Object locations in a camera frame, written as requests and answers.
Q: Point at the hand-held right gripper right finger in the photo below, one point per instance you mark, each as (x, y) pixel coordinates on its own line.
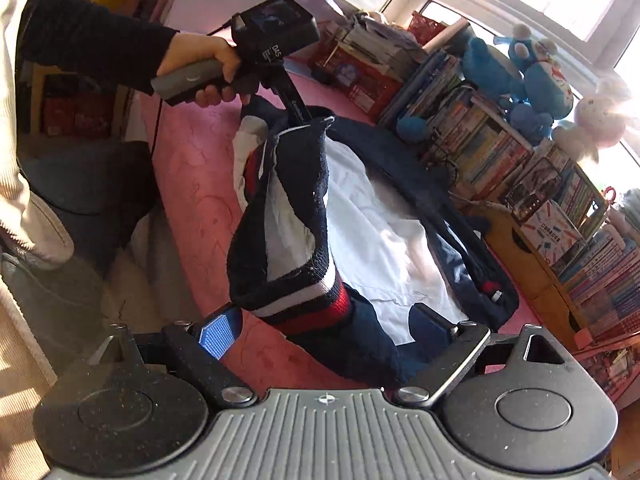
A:
(430, 327)

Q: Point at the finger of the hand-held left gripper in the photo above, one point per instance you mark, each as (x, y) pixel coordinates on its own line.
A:
(292, 100)

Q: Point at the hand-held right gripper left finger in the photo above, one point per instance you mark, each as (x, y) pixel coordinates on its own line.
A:
(220, 332)

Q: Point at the navy white zip jacket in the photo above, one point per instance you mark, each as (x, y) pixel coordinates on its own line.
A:
(380, 240)

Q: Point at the person's left forearm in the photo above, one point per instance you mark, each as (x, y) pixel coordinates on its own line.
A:
(100, 40)

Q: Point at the person's left hand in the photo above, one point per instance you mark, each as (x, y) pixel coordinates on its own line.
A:
(200, 50)

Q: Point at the red plastic crate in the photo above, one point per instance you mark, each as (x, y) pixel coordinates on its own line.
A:
(360, 80)

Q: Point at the stack of papers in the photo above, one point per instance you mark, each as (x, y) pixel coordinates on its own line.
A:
(380, 40)

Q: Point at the wooden drawer organizer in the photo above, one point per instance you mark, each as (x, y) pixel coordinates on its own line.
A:
(520, 270)

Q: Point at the blue plush ball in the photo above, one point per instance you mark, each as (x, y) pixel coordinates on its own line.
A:
(414, 128)

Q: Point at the pink rabbit-print blanket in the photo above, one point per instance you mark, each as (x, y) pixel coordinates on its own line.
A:
(200, 185)

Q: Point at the red mesh basket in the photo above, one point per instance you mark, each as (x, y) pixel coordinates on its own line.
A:
(425, 27)

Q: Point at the miniature bicycle model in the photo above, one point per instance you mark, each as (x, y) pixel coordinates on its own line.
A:
(440, 157)

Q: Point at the white paper roll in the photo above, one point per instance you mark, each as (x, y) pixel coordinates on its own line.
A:
(447, 35)

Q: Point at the row of tall slim books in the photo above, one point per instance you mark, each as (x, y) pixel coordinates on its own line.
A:
(610, 285)

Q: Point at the row of thick books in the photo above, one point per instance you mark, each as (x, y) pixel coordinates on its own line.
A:
(475, 140)

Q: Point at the boxed set of thin books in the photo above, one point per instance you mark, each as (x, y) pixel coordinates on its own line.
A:
(582, 195)

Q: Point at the blue cat plush toy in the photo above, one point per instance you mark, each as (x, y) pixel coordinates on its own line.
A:
(542, 90)

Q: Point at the person's cream ribbed coat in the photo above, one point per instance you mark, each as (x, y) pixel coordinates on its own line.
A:
(25, 160)

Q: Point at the white pink plush toy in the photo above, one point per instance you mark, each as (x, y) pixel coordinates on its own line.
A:
(595, 115)

